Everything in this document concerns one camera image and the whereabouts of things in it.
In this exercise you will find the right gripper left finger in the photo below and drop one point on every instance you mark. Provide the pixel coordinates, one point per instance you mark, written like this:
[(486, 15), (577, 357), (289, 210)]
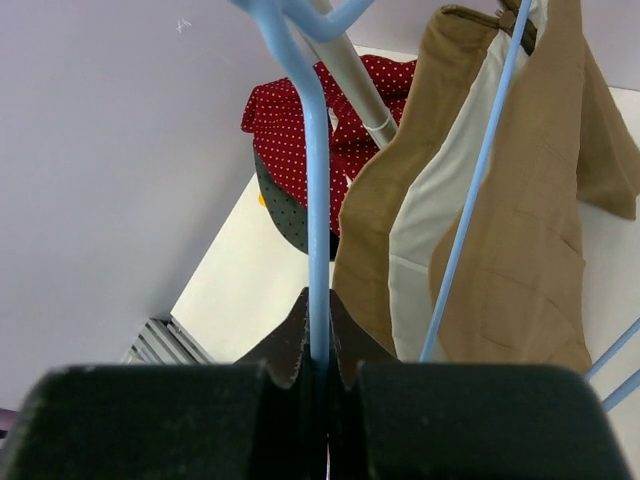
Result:
[(253, 419)]

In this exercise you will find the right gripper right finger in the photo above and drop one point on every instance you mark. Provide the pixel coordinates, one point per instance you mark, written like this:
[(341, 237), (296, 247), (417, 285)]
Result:
[(395, 420)]

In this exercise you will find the grey dotted skirt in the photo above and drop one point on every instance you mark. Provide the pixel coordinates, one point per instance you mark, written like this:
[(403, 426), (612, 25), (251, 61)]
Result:
[(286, 213)]

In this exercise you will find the red polka-dot skirt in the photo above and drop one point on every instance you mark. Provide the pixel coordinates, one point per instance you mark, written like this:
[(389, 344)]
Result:
[(273, 115)]

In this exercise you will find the blue hanger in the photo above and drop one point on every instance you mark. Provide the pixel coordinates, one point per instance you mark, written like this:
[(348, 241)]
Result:
[(320, 175)]

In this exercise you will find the white metal clothes rack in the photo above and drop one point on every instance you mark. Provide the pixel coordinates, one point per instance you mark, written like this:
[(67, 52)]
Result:
[(347, 69)]

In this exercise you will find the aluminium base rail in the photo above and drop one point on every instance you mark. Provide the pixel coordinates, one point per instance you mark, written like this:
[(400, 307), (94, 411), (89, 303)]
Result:
[(163, 341)]

